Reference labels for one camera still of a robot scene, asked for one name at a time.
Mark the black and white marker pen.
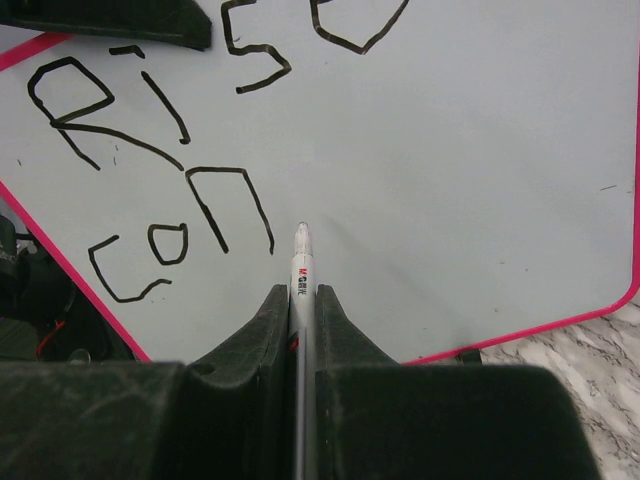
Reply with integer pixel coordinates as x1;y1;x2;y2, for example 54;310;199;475
289;222;317;479

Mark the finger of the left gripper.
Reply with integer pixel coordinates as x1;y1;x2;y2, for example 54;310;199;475
1;0;212;51

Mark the pink framed whiteboard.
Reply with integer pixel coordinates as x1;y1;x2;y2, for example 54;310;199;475
1;1;639;362

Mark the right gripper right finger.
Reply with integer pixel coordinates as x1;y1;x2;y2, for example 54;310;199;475
315;284;415;479

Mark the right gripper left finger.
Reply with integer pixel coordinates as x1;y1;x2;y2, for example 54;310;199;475
187;285;289;479

